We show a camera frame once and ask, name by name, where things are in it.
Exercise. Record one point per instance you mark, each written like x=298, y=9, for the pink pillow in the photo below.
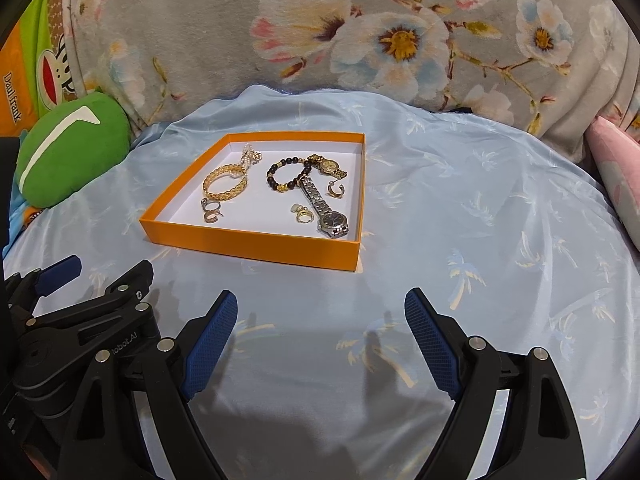
x=617, y=170

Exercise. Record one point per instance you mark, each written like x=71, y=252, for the orange jewelry box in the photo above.
x=250, y=247

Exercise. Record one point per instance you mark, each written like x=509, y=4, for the grey floral blanket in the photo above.
x=350, y=35

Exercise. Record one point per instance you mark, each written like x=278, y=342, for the gold wide hoop earring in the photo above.
x=334, y=194

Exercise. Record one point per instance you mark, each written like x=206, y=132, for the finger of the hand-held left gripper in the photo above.
x=125, y=287
x=60, y=271

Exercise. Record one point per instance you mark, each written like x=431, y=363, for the pearl jewelry piece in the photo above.
x=248, y=156

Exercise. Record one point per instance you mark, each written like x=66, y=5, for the silver wristwatch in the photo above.
x=325, y=206

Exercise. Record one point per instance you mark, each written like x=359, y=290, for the gold braided bangle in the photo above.
x=220, y=194

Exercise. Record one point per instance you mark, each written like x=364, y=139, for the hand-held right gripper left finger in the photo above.
x=210, y=345

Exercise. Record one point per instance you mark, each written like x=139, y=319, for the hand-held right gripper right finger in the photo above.
x=432, y=345

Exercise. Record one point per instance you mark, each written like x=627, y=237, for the light blue palm-print sheet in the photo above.
x=450, y=210

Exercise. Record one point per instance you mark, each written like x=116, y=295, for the orange green printed pillow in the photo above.
x=30, y=60

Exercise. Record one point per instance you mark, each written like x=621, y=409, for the green plush pillow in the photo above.
x=70, y=150

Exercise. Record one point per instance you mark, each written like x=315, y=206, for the gold double hoop earring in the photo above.
x=302, y=217

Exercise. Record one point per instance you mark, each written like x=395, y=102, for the gold wristwatch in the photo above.
x=328, y=165

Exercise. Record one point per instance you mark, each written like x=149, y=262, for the gold ribbed hoop earring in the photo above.
x=210, y=218

